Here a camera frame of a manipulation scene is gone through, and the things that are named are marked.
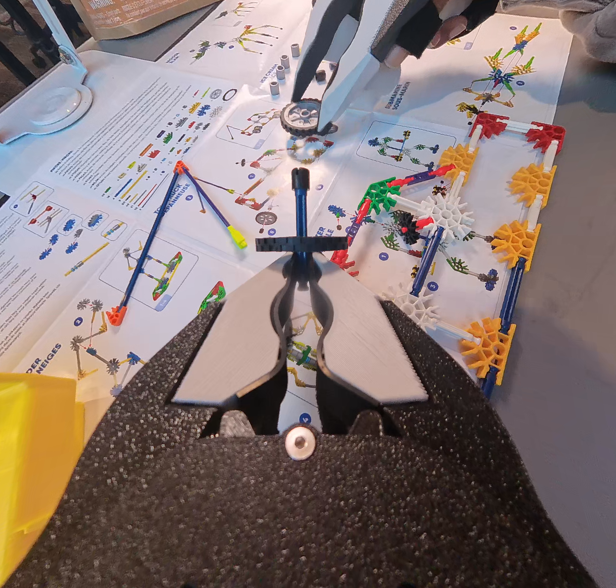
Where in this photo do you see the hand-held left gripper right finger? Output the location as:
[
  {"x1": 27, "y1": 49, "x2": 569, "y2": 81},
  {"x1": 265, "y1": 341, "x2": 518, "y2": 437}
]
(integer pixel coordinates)
[{"x1": 310, "y1": 256, "x2": 429, "y2": 433}]

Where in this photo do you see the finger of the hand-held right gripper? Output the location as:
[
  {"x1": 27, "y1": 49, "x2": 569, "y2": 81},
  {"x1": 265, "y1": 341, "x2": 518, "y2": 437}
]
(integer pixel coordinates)
[
  {"x1": 318, "y1": 0, "x2": 416, "y2": 133},
  {"x1": 292, "y1": 0, "x2": 371, "y2": 102}
]

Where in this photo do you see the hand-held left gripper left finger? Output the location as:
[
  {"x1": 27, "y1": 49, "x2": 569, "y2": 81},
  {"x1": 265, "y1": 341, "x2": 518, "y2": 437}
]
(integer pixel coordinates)
[{"x1": 172, "y1": 256, "x2": 295, "y2": 433}]

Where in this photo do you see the small black toy wheel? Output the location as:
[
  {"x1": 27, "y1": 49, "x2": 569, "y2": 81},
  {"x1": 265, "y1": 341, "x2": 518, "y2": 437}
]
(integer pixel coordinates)
[
  {"x1": 255, "y1": 235, "x2": 348, "y2": 255},
  {"x1": 280, "y1": 99, "x2": 329, "y2": 137}
]

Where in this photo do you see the colourful construction toy model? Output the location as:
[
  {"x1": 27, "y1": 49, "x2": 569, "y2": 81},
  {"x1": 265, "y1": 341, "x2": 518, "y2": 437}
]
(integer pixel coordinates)
[{"x1": 332, "y1": 112, "x2": 569, "y2": 398}]

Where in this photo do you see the blue rod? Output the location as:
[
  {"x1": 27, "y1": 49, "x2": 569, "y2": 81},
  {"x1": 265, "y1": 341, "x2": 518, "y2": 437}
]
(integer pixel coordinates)
[{"x1": 294, "y1": 169, "x2": 312, "y2": 282}]

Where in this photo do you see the yellow plastic bin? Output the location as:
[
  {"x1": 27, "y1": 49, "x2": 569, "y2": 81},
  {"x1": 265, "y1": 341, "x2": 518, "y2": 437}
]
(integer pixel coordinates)
[{"x1": 0, "y1": 372, "x2": 86, "y2": 588}]

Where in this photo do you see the grey desk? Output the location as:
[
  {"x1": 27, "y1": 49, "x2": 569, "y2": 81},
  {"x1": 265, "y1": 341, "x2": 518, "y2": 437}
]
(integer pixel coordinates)
[{"x1": 0, "y1": 0, "x2": 616, "y2": 588}]

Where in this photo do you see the blue rod V-shaped assembly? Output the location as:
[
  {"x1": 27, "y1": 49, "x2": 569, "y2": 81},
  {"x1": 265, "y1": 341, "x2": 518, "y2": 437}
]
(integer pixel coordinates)
[{"x1": 103, "y1": 159, "x2": 249, "y2": 328}]

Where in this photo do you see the cardboard toy box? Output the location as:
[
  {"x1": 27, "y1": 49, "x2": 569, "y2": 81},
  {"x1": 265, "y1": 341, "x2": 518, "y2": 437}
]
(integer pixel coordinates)
[{"x1": 53, "y1": 0, "x2": 247, "y2": 41}]

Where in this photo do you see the printed instruction sheet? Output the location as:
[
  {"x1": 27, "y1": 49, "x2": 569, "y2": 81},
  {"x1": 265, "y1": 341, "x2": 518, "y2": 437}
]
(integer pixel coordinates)
[{"x1": 0, "y1": 0, "x2": 575, "y2": 454}]

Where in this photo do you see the white stand base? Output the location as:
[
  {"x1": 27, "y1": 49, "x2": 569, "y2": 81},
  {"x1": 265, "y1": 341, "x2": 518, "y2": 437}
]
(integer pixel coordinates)
[{"x1": 0, "y1": 0, "x2": 95, "y2": 147}]

